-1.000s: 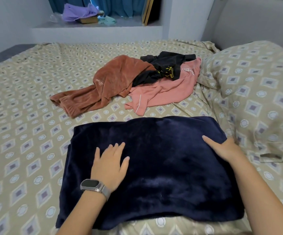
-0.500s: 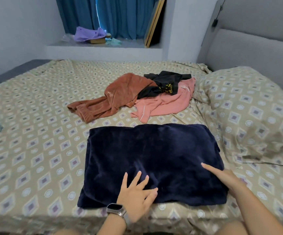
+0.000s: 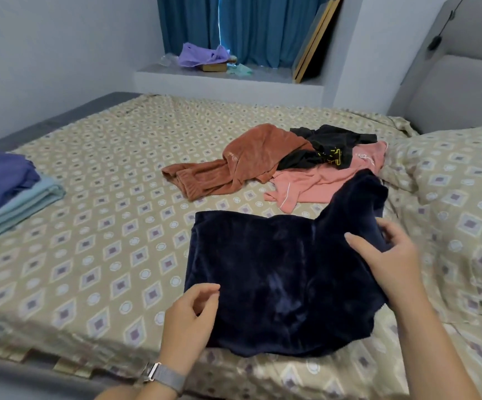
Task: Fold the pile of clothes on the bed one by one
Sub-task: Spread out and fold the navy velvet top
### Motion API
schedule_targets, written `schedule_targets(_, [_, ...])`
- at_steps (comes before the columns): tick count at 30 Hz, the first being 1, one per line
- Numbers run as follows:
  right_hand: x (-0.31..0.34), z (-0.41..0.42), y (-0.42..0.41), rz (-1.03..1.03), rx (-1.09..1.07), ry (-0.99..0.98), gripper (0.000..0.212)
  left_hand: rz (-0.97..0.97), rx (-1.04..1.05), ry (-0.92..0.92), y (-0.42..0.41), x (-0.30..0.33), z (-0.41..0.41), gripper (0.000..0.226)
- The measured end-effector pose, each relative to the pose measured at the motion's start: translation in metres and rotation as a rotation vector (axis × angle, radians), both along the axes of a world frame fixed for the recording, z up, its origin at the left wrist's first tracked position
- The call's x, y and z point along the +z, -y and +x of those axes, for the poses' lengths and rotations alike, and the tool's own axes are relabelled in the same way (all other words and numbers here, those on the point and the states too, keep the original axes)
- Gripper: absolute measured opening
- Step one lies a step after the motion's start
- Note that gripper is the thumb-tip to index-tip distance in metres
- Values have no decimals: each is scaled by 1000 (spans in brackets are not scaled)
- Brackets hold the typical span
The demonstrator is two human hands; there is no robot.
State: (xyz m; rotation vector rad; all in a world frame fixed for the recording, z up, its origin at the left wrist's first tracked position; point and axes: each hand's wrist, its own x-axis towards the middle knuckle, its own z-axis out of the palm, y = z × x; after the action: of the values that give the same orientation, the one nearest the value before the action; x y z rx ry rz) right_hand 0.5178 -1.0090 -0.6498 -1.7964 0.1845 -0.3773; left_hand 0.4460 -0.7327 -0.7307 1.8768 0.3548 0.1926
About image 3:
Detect person's right hand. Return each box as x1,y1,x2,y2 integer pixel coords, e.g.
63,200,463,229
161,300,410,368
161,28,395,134
343,216,425,317

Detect person's left hand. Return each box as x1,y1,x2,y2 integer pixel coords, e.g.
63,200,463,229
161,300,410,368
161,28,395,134
156,282,223,376

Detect pink shirt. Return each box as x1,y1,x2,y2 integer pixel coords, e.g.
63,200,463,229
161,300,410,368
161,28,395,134
263,141,389,215

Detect navy velvet garment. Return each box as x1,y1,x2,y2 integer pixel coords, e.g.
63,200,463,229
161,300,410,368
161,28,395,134
183,168,394,358

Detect black garment yellow print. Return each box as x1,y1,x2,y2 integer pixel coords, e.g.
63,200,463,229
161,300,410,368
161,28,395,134
276,124,379,172

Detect bed with patterned beige sheet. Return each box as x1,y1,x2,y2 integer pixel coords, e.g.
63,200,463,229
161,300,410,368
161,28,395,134
0,0,482,400

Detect rust brown garment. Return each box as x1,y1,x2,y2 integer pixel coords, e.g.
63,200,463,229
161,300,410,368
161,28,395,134
161,123,315,202

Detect light blue fleece pajama pants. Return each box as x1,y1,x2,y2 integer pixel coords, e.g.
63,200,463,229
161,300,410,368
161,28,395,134
0,177,67,251

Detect purple-blue garment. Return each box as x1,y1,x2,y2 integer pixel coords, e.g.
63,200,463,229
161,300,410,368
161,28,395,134
0,149,42,217

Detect person's right forearm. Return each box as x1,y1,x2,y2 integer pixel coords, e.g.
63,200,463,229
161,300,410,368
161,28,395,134
393,296,482,400

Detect grey band wristwatch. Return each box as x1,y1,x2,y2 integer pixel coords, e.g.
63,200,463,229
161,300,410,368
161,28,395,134
141,361,189,397

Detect patterned beige pillow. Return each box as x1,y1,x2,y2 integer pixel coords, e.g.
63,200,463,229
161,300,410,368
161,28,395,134
378,126,482,322

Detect grey upholstered headboard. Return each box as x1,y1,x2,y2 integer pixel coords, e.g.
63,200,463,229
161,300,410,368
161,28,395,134
389,0,482,134

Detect leaning wooden picture frames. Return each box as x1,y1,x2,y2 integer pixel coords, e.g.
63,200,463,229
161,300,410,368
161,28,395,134
291,0,346,84

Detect teal small item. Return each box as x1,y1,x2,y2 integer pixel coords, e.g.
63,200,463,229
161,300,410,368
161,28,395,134
226,62,257,78

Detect purple cloth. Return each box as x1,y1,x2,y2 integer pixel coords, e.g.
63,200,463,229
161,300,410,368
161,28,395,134
178,42,234,69

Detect blue curtain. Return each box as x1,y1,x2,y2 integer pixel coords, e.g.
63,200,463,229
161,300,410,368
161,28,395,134
156,0,334,69

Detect black cable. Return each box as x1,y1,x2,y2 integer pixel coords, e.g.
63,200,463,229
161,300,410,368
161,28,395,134
426,0,469,53

